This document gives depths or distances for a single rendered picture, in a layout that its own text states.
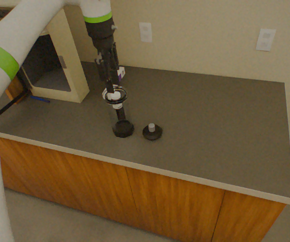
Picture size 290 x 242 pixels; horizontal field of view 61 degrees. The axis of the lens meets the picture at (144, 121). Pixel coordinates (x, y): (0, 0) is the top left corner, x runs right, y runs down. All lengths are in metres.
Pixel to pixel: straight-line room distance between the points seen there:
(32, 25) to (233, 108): 0.94
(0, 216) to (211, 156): 0.82
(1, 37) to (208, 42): 1.03
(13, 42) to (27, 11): 0.11
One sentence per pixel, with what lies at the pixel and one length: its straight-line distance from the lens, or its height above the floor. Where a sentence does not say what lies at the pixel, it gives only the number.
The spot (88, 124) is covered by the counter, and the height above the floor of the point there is 0.94.
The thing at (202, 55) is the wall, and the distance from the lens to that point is 1.48.
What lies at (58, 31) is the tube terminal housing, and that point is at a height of 1.34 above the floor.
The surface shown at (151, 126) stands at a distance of 1.09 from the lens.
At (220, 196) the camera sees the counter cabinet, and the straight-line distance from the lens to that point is 1.15.
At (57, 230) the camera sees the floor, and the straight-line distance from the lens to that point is 2.09.
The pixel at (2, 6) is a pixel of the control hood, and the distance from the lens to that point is 1.13.
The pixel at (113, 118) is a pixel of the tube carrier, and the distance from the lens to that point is 1.07.
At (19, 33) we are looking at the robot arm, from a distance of 0.74.
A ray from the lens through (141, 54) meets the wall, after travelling 1.57.
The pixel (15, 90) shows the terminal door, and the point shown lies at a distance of 1.49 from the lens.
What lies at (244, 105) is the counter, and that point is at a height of 0.94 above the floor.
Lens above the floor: 1.80
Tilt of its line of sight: 45 degrees down
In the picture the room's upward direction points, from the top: 8 degrees counter-clockwise
